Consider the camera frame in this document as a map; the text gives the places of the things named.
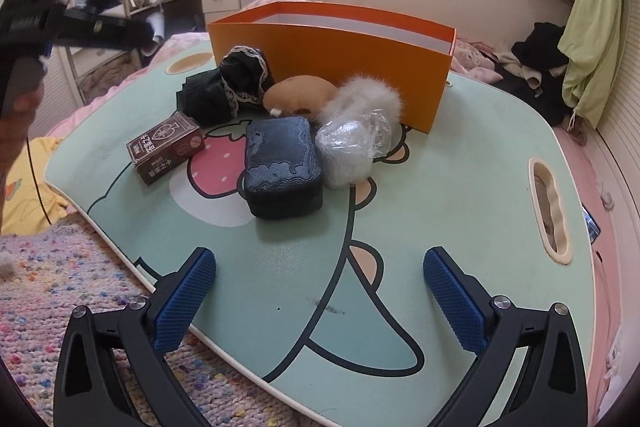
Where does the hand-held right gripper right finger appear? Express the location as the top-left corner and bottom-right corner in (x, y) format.
(423, 246), (589, 427)

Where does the black lace cloth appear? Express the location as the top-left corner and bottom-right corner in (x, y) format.
(176, 46), (276, 126)

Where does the pink patterned quilt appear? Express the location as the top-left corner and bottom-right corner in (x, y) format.
(150, 0), (506, 82)

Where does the pink bed sheet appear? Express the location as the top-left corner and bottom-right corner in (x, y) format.
(550, 122), (640, 427)

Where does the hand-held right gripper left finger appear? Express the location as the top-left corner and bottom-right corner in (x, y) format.
(53, 247), (217, 427)

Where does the smartphone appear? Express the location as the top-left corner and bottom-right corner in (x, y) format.
(582, 206), (601, 245)

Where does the light green hanging cloth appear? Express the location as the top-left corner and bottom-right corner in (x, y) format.
(557, 0), (623, 130)

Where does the yellow cloth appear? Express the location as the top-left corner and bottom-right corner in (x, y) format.
(2, 137), (68, 235)

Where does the colourful knitted blanket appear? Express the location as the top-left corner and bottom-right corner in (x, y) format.
(0, 212), (321, 427)

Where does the beige garment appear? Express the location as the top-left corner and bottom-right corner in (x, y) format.
(495, 49), (543, 90)

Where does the dark blue pouch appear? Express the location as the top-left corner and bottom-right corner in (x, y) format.
(240, 116), (325, 221)

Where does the pile of black clothes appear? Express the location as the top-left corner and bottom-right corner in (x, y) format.
(492, 22), (576, 128)

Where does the brown card box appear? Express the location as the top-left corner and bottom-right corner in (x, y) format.
(126, 111), (207, 186)

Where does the white paper roll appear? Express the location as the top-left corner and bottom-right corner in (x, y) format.
(140, 12), (168, 55)

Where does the clear plastic bundle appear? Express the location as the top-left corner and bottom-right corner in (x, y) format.
(314, 108), (393, 188)

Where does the white fluffy fur piece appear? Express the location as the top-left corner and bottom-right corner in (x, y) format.
(316, 74), (405, 132)

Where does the person's left hand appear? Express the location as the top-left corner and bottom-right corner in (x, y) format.
(0, 82), (45, 208)

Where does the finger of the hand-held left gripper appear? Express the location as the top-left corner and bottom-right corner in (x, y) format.
(54, 6), (154, 53)

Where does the orange cardboard box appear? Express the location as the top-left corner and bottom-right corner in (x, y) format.
(207, 1), (457, 135)

